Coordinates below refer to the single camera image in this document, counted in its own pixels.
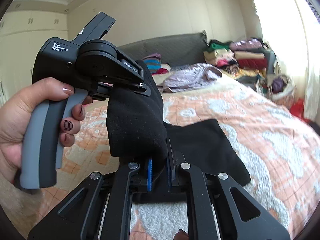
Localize cream curtain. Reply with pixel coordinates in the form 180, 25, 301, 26
304, 18, 319, 121

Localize floral laundry basket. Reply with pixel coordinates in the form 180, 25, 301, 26
255, 74, 296, 109

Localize left hand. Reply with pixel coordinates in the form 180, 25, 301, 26
0, 76, 94, 183

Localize beige bed sheet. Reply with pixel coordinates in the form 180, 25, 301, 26
0, 72, 251, 238

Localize black long-sleeve shirt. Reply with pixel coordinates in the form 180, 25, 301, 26
106, 60, 250, 186

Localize red plastic bag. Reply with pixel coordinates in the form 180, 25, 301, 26
290, 99, 311, 124

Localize striped colourful pillow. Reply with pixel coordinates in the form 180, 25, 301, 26
142, 53, 171, 75

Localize orange white tufted blanket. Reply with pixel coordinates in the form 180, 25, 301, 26
41, 89, 320, 240

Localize cream built-in wardrobe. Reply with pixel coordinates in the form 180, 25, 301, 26
1, 11, 68, 105

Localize pile of folded clothes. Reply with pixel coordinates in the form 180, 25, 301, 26
203, 38, 276, 80

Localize lilac crumpled garment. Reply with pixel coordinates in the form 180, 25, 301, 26
158, 63, 222, 93

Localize grey padded headboard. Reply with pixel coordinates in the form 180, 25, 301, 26
119, 31, 208, 67

